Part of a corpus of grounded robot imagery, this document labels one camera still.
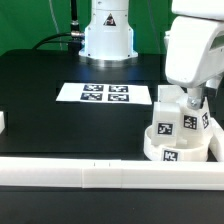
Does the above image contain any white left barrier rail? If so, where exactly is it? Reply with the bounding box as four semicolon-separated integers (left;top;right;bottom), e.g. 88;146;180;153
0;111;5;134

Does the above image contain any white front barrier rail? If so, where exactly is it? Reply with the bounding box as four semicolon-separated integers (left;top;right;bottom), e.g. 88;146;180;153
0;157;224;190

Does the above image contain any white barrier rail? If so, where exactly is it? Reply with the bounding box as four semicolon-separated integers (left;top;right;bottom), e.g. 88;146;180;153
0;157;224;190
0;111;5;134
209;118;224;162

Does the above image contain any white right barrier rail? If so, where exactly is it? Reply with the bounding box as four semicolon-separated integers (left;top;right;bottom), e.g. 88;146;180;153
209;118;224;162

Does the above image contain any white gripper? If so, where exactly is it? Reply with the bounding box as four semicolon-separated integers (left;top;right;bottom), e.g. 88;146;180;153
165;16;224;110

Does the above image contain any black vertical antenna cable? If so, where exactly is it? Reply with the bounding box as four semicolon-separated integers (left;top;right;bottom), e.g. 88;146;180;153
69;0;80;33

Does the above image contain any black cable with connector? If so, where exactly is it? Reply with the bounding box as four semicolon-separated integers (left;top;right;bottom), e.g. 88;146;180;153
32;30;86;50

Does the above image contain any paper sheet with markers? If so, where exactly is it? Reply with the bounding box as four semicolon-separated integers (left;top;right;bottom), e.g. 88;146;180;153
56;83;152;105

